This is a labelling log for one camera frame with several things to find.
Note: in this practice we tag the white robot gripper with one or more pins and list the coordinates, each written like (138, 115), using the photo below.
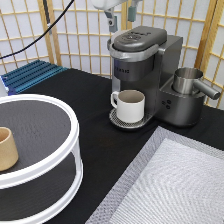
(111, 18)

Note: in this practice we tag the grey pod coffee machine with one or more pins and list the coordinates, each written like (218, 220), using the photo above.
(145, 59)

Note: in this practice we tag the white ceramic mug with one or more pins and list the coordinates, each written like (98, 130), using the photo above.
(129, 105)

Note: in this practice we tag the steel milk frother jug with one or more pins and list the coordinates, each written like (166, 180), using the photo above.
(188, 81)

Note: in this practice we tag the blue ribbed rack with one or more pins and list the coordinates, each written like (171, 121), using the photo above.
(29, 75)

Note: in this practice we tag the grey woven placemat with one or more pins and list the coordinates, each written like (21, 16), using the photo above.
(172, 180)

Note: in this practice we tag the white two-tier round shelf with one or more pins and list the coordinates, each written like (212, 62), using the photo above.
(49, 170)

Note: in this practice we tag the tan wooden cup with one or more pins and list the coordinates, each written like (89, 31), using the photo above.
(8, 150)

